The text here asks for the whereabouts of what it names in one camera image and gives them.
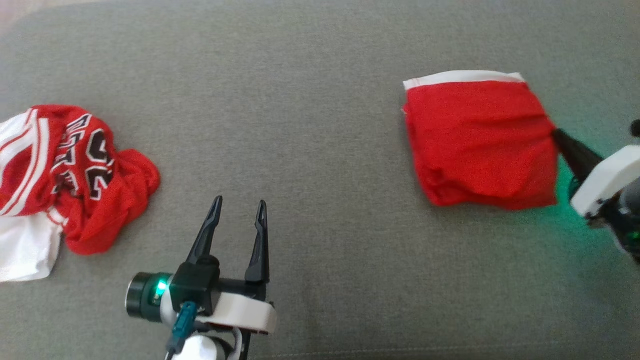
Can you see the red jersey with white sleeves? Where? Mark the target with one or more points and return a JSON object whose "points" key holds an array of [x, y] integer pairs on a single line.
{"points": [[100, 215]]}

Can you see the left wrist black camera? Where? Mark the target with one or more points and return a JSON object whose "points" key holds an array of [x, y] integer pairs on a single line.
{"points": [[195, 282]]}

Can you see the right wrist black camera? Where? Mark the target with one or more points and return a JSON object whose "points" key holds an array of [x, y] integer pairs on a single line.
{"points": [[636, 128]]}

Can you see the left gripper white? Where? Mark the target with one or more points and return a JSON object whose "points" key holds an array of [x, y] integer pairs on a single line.
{"points": [[245, 310]]}

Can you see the red shorts with white waistband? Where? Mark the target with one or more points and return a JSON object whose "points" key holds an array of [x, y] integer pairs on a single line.
{"points": [[480, 145]]}

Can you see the wrist black camera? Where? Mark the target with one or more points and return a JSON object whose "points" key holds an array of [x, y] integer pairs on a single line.
{"points": [[636, 128], [195, 282]]}

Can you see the grey fabric sofa seat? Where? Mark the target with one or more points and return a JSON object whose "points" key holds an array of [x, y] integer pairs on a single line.
{"points": [[320, 125]]}

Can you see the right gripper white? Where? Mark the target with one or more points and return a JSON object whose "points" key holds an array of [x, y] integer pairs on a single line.
{"points": [[607, 180]]}

